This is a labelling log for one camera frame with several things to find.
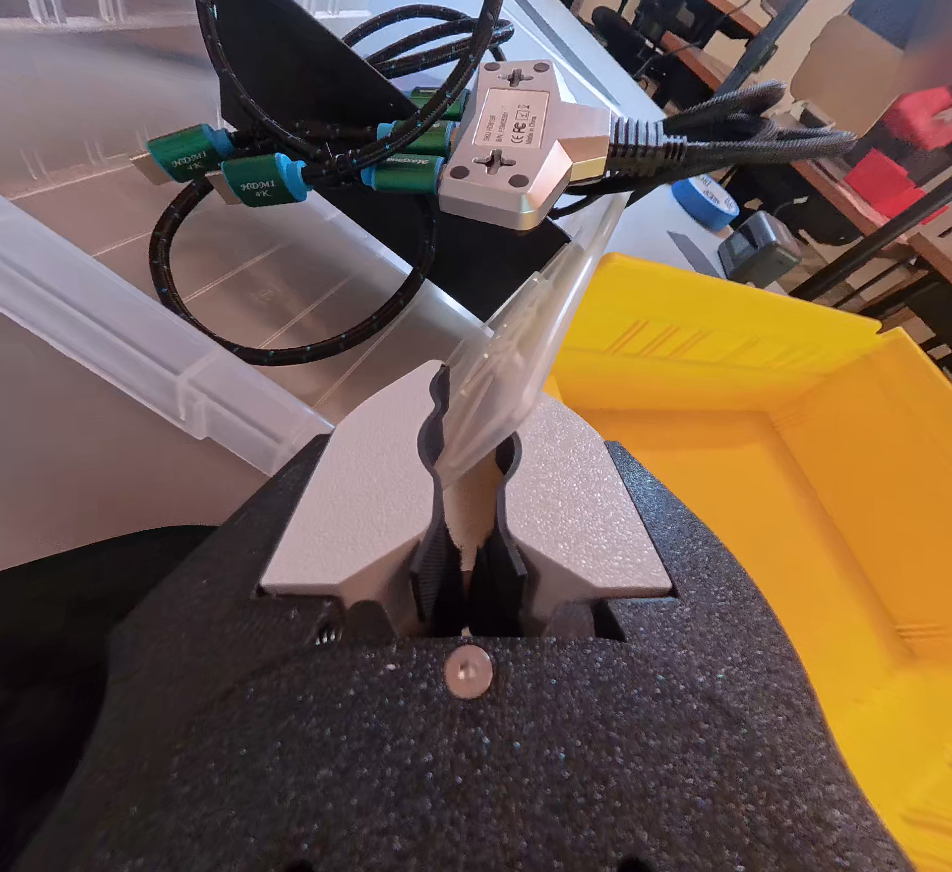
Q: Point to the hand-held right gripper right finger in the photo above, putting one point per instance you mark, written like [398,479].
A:
[587,522]

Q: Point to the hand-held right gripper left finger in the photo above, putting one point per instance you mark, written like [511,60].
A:
[364,515]

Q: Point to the silver HDMI switch box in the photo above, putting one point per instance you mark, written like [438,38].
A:
[513,202]

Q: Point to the clear plastic bin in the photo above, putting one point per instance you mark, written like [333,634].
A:
[111,143]

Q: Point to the yellow plastic bin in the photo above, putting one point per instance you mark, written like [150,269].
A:
[818,478]

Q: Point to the grey tape strip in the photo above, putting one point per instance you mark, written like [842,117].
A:
[692,254]

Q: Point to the black power adapter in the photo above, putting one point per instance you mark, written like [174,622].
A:
[758,251]

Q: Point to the blue tape roll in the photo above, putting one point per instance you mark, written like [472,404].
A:
[706,217]

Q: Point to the black tripod pole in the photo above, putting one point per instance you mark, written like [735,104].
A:
[877,247]

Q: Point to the wooden workbench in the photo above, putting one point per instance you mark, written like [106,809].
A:
[822,191]

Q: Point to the black office chair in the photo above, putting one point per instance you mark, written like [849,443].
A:
[632,35]

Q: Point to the cardboard box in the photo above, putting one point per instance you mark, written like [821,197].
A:
[833,61]

